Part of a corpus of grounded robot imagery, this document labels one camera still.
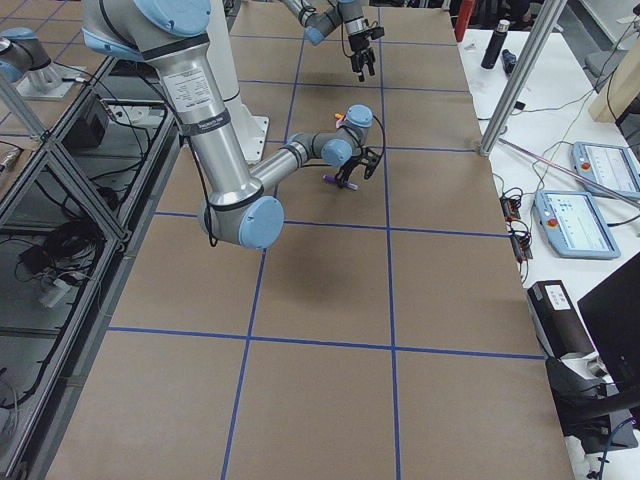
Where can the pink mesh pen holder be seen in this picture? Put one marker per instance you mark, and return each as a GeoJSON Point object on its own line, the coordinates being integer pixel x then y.
{"type": "Point", "coordinates": [339, 119]}

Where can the red bottle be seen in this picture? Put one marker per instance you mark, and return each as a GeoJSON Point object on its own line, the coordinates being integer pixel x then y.
{"type": "Point", "coordinates": [465, 12]}

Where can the far teach pendant tablet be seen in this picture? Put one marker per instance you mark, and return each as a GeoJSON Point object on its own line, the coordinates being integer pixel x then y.
{"type": "Point", "coordinates": [615, 167]}

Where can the black box with label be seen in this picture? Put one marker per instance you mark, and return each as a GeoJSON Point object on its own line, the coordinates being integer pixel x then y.
{"type": "Point", "coordinates": [556, 321]}

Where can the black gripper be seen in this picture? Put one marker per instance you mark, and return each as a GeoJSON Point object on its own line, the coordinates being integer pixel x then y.
{"type": "Point", "coordinates": [346, 172]}
{"type": "Point", "coordinates": [359, 44]}

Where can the black monitor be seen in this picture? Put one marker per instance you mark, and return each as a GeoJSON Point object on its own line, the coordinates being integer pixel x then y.
{"type": "Point", "coordinates": [610, 312]}

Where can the teach pendant tablet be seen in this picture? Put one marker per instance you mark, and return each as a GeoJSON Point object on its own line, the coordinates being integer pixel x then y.
{"type": "Point", "coordinates": [615, 167]}
{"type": "Point", "coordinates": [574, 226]}

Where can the black water bottle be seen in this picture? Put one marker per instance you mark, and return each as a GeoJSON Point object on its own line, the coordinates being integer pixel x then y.
{"type": "Point", "coordinates": [495, 44]}

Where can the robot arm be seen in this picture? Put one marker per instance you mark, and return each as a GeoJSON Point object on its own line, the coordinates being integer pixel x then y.
{"type": "Point", "coordinates": [171, 37]}
{"type": "Point", "coordinates": [349, 17]}

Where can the near teach pendant tablet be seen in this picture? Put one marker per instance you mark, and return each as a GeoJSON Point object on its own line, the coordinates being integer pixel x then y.
{"type": "Point", "coordinates": [574, 226]}

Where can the aluminium frame post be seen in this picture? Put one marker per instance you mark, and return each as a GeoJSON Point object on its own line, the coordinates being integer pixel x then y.
{"type": "Point", "coordinates": [537, 38]}

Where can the purple highlighter pen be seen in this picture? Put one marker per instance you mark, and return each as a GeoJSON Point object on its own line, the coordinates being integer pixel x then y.
{"type": "Point", "coordinates": [343, 184]}

